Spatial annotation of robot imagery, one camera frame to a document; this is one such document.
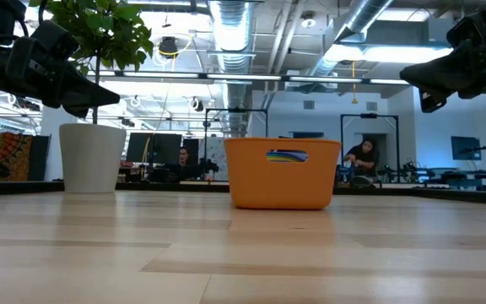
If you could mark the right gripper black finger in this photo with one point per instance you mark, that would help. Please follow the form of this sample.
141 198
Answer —
441 74
430 100

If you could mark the small dark blue measuring cup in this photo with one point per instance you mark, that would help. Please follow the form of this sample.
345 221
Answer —
287 153

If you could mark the yellow measuring cup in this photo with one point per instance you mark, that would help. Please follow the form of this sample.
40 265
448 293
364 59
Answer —
287 160

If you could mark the orange plastic basket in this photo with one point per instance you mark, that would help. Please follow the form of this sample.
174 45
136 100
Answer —
281 186

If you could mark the white plant pot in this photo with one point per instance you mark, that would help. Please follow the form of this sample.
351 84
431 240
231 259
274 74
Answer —
92 160

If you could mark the green leafy plant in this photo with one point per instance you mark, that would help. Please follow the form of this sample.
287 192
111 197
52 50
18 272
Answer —
108 29

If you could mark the orange patterned tapestry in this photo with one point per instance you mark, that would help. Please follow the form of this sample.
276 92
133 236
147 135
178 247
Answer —
11 156

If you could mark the person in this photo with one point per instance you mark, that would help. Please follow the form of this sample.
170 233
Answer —
184 155
363 156

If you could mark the wide black monitor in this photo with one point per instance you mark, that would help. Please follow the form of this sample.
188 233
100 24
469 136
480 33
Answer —
163 148

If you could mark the round black ceiling device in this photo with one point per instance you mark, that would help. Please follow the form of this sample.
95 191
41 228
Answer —
168 46

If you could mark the white board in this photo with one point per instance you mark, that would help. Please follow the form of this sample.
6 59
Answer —
215 152

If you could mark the long white light bar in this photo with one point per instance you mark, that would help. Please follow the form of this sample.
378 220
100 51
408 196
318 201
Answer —
243 77

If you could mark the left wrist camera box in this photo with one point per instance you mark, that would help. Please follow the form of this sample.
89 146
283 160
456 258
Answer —
55 38

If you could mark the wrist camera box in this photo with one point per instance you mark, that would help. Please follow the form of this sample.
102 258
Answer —
462 31
55 38

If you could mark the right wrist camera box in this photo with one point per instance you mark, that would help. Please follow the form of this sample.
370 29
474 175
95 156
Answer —
462 31

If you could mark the dark wall screen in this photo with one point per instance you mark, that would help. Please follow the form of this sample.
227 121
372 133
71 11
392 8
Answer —
466 148

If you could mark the black rig frame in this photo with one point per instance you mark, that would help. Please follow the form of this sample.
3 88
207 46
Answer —
369 115
234 110

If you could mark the black aluminium table frame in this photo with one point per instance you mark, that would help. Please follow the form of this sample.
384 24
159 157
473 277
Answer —
23 187

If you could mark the ribbed silver air duct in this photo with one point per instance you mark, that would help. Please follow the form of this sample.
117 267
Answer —
230 42

